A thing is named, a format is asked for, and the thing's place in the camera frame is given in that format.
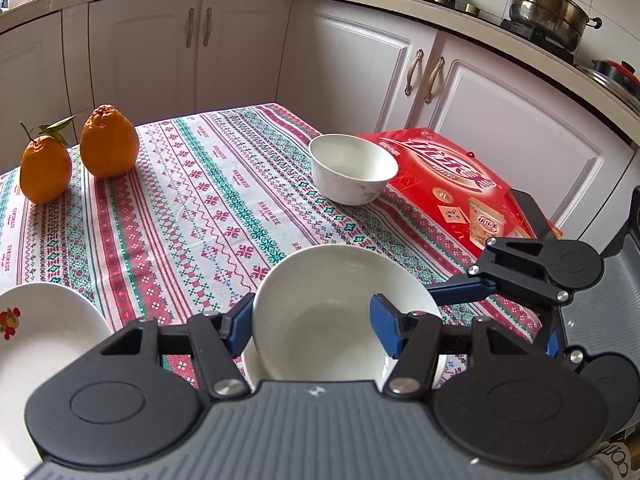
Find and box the red cardboard box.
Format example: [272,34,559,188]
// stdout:
[355,127,563,261]

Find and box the white bowl with faint flowers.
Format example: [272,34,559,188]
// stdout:
[308,133,399,206]

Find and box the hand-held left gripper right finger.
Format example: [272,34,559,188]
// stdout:
[370,294,546,397]

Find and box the white plate with brown stain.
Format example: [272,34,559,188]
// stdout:
[0,282,113,476]

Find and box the white cabinet door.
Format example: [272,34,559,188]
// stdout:
[202,0,294,116]
[280,0,441,141]
[89,0,204,126]
[415,30,633,246]
[0,10,66,173]

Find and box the plain white bowl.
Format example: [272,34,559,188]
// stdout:
[251,245,443,383]

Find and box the patterned red green tablecloth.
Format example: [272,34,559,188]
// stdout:
[0,102,546,391]

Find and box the orange with bumpy top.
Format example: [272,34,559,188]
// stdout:
[80,104,140,179]

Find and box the pot with red lid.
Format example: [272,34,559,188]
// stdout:
[575,59,640,106]

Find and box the stainless steel pot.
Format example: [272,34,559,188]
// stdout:
[502,0,603,52]

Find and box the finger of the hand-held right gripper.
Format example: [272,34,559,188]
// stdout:
[427,237,571,307]
[537,305,587,376]

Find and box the black gas stove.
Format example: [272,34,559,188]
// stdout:
[392,0,591,66]

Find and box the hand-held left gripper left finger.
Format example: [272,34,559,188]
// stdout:
[97,292,257,401]

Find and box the black smartphone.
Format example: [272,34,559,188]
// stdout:
[510,189,563,241]

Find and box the orange with green leaves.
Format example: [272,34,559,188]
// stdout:
[19,116,77,205]

